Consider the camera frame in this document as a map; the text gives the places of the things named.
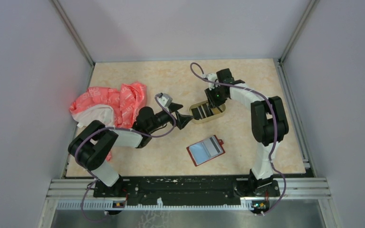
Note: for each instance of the pink white cloth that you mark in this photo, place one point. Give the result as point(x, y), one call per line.
point(113, 107)

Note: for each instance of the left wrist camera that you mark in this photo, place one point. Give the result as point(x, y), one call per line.
point(164, 100)

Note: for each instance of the white striped credit card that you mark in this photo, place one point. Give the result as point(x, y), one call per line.
point(213, 147)

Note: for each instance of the black credit card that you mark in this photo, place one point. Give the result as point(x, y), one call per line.
point(197, 113)
point(207, 111)

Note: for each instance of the gold credit card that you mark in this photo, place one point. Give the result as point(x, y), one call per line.
point(217, 110)

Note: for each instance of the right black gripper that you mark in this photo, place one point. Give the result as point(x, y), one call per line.
point(213, 103)

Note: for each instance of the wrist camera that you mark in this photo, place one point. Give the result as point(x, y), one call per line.
point(212, 77)
point(164, 100)

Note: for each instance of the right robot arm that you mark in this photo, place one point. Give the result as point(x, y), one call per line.
point(269, 123)

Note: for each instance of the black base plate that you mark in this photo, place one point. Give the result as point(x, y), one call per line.
point(208, 190)

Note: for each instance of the red card holder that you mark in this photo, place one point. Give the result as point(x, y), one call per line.
point(199, 155)

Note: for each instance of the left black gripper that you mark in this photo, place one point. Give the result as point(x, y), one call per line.
point(181, 120)

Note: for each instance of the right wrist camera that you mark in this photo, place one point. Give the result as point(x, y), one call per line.
point(212, 77)

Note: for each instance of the aluminium frame rail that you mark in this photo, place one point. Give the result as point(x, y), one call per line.
point(78, 194)

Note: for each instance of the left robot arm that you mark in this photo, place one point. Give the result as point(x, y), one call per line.
point(91, 147)

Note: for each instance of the beige oval tray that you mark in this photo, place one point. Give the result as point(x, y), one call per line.
point(213, 117)

